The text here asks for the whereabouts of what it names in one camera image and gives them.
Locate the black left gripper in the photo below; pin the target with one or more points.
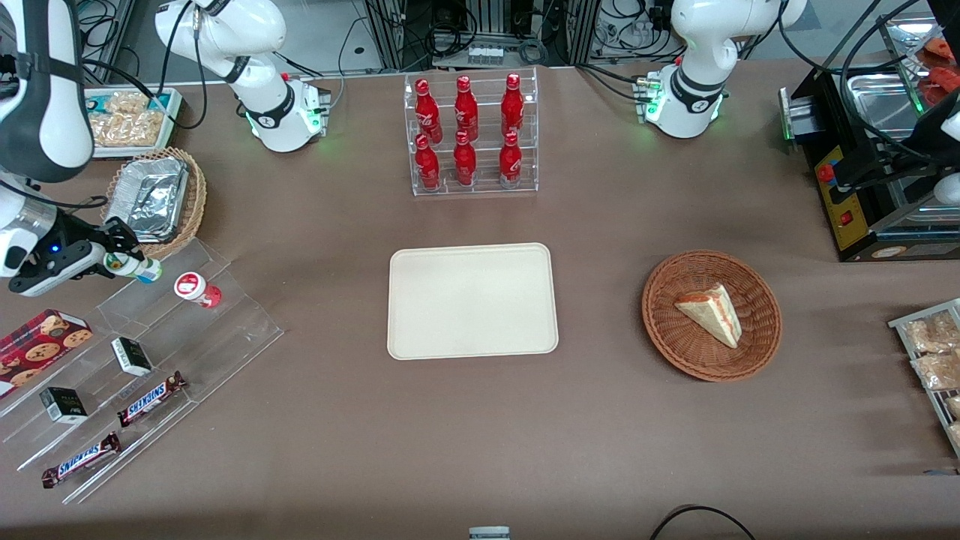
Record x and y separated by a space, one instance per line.
876 169

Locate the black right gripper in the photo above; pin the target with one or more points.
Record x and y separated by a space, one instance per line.
73 232

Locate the green-lid yogurt cup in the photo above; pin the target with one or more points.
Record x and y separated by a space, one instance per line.
135 267

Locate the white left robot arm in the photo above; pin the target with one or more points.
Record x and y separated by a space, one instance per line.
705 37

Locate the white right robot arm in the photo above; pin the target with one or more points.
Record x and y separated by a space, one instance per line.
262 30

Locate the aluminium foil tray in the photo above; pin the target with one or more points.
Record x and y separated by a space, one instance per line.
154 196

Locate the steel tray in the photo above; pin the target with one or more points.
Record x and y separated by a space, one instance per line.
877 101

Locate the white snack tray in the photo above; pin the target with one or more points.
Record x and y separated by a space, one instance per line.
171 124

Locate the beige plastic tray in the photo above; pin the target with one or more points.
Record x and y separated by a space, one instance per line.
472 301

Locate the black toaster oven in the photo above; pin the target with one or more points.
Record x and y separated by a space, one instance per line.
851 217

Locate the red-lid yogurt cup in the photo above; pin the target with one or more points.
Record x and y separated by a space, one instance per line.
196 289

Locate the light wicker basket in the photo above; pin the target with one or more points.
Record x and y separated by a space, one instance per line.
196 195

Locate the small black box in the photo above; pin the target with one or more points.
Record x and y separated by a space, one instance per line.
64 405
132 357

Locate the red cookie box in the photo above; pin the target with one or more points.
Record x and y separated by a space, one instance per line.
37 345

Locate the clear bag of snacks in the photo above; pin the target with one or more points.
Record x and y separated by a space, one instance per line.
937 371
930 334
127 120

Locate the clear acrylic stepped display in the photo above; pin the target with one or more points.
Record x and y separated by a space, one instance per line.
217 337

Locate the Snickers chocolate bar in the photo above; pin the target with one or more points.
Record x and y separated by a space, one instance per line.
81 460
150 400

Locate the wrapped triangle sandwich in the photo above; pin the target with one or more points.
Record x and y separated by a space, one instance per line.
712 315

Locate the brown round wicker basket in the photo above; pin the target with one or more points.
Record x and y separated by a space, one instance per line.
675 337

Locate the red cola bottle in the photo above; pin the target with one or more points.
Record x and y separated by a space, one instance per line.
466 109
427 112
512 105
510 161
465 161
427 165

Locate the clear acrylic bottle rack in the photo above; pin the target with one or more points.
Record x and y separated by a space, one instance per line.
484 97

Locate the white power strip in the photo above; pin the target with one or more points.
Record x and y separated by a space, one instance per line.
486 55

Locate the small grey device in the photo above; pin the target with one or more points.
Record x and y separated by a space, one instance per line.
489 533

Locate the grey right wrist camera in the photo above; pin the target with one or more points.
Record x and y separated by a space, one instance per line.
67 268

